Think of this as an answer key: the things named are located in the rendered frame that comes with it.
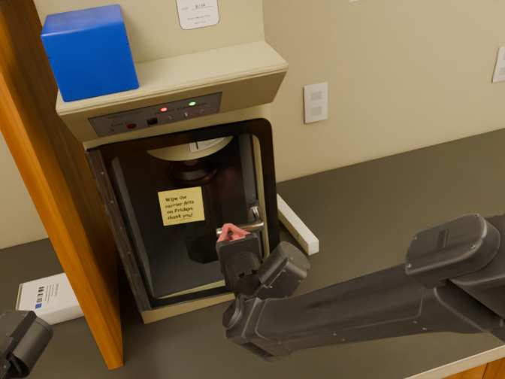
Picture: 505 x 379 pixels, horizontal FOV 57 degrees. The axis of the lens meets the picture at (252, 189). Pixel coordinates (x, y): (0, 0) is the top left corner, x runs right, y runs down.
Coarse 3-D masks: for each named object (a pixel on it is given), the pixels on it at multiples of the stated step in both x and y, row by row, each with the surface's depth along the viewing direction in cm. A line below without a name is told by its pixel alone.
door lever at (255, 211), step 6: (252, 210) 89; (258, 210) 89; (252, 216) 89; (258, 216) 87; (246, 222) 86; (252, 222) 85; (258, 222) 85; (240, 228) 85; (246, 228) 85; (252, 228) 85; (258, 228) 85; (264, 228) 85; (216, 234) 84; (228, 234) 85; (234, 234) 85
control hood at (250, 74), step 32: (160, 64) 70; (192, 64) 69; (224, 64) 68; (256, 64) 66; (288, 64) 66; (128, 96) 62; (160, 96) 64; (192, 96) 67; (224, 96) 70; (256, 96) 74
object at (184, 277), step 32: (224, 128) 78; (256, 128) 79; (128, 160) 78; (160, 160) 79; (192, 160) 80; (224, 160) 82; (256, 160) 83; (128, 192) 81; (224, 192) 85; (256, 192) 87; (128, 224) 85; (160, 224) 87; (192, 224) 88; (224, 224) 90; (160, 256) 91; (192, 256) 93; (160, 288) 96; (192, 288) 98; (224, 288) 99
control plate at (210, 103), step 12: (204, 96) 68; (216, 96) 69; (144, 108) 66; (156, 108) 67; (168, 108) 68; (180, 108) 70; (192, 108) 71; (204, 108) 72; (216, 108) 74; (96, 120) 66; (108, 120) 67; (120, 120) 68; (132, 120) 69; (144, 120) 71; (168, 120) 73; (96, 132) 70; (108, 132) 72; (120, 132) 73
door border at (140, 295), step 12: (96, 156) 76; (96, 168) 78; (108, 180) 79; (108, 192) 81; (108, 204) 82; (108, 216) 83; (120, 216) 84; (120, 228) 85; (120, 240) 87; (132, 252) 89; (132, 264) 91; (132, 276) 92; (144, 288) 95; (144, 300) 97
